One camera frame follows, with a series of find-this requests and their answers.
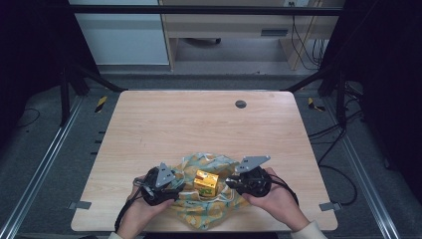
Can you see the person's left hand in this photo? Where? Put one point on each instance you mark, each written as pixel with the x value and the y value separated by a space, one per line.
pixel 139 215

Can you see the grey table grommet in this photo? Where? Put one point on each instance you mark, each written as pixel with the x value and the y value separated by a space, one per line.
pixel 240 104

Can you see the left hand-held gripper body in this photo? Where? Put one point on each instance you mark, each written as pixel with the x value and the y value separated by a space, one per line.
pixel 156 189

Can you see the person's right hand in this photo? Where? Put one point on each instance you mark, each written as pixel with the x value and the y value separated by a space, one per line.
pixel 282 205

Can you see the white cabinet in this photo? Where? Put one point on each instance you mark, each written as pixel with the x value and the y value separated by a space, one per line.
pixel 122 40

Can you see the yellow carton box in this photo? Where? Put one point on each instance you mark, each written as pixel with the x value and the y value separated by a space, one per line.
pixel 205 182

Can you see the orange print cloth bag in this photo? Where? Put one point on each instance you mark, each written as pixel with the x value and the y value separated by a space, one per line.
pixel 199 212

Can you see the light wooden desk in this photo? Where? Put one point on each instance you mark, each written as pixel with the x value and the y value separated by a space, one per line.
pixel 232 26

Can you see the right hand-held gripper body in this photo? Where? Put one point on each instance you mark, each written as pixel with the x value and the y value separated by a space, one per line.
pixel 253 182

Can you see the yellow black tape strip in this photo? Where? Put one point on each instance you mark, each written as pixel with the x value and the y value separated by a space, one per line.
pixel 313 104
pixel 101 104

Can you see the black horizontal bar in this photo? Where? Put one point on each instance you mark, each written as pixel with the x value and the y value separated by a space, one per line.
pixel 199 10

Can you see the aluminium floor rail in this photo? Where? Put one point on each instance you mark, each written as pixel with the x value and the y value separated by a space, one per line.
pixel 365 179
pixel 40 169

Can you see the grey tape piece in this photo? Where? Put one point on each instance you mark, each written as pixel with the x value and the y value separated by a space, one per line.
pixel 79 205
pixel 330 206

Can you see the black metal stand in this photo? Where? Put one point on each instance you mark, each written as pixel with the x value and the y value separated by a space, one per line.
pixel 64 99
pixel 340 99

